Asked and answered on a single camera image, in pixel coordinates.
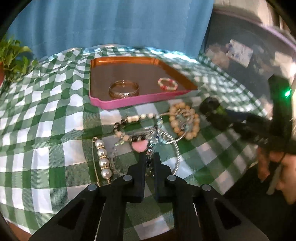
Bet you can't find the pearl bar brooch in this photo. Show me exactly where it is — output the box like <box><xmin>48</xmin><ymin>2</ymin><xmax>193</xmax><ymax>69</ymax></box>
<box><xmin>92</xmin><ymin>137</ymin><xmax>113</xmax><ymax>187</ymax></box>

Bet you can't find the pink white beaded bracelet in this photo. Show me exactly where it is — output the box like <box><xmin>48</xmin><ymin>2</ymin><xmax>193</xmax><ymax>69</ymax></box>
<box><xmin>157</xmin><ymin>77</ymin><xmax>179</xmax><ymax>91</ymax></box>

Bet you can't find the gold bangle bracelet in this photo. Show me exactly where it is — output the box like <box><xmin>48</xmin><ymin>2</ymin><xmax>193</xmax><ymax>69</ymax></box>
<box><xmin>108</xmin><ymin>79</ymin><xmax>141</xmax><ymax>100</ymax></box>

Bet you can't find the black green smart watch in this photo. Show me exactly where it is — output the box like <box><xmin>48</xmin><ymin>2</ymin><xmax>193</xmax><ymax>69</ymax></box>
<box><xmin>199</xmin><ymin>97</ymin><xmax>230</xmax><ymax>131</ymax></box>

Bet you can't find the right hand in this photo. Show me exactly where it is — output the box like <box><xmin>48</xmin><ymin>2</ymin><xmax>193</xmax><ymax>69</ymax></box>
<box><xmin>257</xmin><ymin>147</ymin><xmax>295</xmax><ymax>205</ymax></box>

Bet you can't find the pink heart pendant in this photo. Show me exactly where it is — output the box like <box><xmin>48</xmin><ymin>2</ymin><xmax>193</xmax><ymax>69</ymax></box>
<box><xmin>131</xmin><ymin>140</ymin><xmax>149</xmax><ymax>153</ymax></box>

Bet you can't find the dark plastic storage bin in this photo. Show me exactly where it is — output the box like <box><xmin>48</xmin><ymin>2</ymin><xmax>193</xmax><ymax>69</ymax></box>
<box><xmin>202</xmin><ymin>9</ymin><xmax>295</xmax><ymax>111</ymax></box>

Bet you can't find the green white checkered tablecloth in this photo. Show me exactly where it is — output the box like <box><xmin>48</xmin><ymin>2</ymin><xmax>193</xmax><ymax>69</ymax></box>
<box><xmin>1</xmin><ymin>47</ymin><xmax>267</xmax><ymax>240</ymax></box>

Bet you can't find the pink copper metal tray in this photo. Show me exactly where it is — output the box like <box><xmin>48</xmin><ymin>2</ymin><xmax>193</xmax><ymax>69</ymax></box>
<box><xmin>89</xmin><ymin>56</ymin><xmax>198</xmax><ymax>110</ymax></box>

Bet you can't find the green potted plant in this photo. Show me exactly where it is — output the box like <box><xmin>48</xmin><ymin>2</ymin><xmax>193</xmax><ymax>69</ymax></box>
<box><xmin>1</xmin><ymin>36</ymin><xmax>39</xmax><ymax>94</ymax></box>

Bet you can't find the blue curtain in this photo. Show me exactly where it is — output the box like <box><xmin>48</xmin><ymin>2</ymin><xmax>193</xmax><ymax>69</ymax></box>
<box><xmin>6</xmin><ymin>1</ymin><xmax>214</xmax><ymax>58</ymax></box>

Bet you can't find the small pastel bead bracelet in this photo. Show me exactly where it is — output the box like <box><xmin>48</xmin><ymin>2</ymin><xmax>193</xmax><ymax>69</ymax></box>
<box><xmin>178</xmin><ymin>111</ymin><xmax>196</xmax><ymax>135</ymax></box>

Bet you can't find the black white stone bracelet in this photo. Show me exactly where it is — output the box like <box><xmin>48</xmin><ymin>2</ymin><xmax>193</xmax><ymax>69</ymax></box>
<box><xmin>112</xmin><ymin>112</ymin><xmax>165</xmax><ymax>143</ymax></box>

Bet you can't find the large wooden bead bracelet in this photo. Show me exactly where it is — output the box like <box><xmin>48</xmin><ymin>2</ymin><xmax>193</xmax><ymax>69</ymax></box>
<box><xmin>168</xmin><ymin>101</ymin><xmax>201</xmax><ymax>141</ymax></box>

